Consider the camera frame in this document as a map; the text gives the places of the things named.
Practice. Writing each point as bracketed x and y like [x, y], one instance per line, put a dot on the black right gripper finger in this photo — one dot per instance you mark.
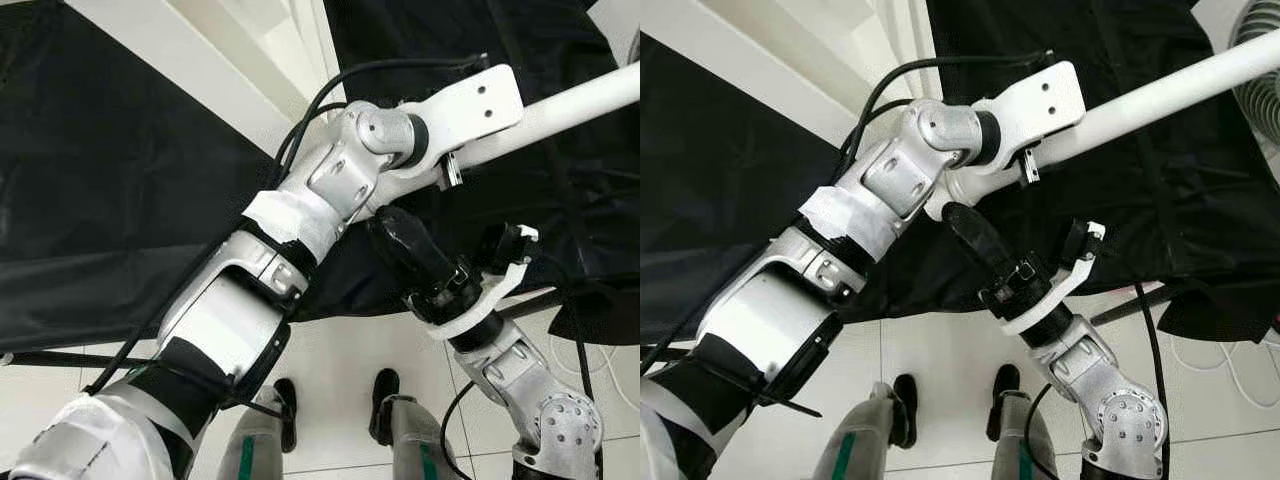
[405, 242]
[980, 240]

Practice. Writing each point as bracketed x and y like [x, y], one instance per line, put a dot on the white plastic table leg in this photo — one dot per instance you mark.
[570, 100]
[1150, 100]

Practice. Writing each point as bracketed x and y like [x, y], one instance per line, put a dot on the white plastic table top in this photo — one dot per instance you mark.
[760, 50]
[180, 50]

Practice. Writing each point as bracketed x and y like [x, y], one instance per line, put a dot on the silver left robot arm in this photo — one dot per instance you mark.
[230, 320]
[790, 310]

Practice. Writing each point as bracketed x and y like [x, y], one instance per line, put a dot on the black metal table leg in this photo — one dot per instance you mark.
[540, 302]
[1135, 302]

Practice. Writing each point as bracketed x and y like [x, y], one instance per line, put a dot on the grey right robot foot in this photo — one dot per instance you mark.
[405, 435]
[1020, 430]

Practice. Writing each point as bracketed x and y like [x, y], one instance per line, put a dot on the grey robot foot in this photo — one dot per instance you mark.
[1020, 430]
[870, 435]
[255, 440]
[405, 435]

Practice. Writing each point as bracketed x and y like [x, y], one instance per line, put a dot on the grey left robot foot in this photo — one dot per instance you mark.
[255, 440]
[870, 435]

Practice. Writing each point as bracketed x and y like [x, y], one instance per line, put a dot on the white round fan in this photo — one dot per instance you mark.
[1262, 60]

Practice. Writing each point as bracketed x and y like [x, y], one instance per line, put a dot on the black tablecloth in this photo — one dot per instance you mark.
[720, 180]
[100, 180]

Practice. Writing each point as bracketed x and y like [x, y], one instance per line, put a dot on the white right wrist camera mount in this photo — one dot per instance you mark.
[1070, 278]
[500, 285]

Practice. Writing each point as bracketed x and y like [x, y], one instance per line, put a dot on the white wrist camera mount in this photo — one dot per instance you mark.
[500, 285]
[1040, 100]
[480, 100]
[1070, 278]

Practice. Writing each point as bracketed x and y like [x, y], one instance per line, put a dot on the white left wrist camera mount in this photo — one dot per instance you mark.
[1040, 100]
[480, 100]

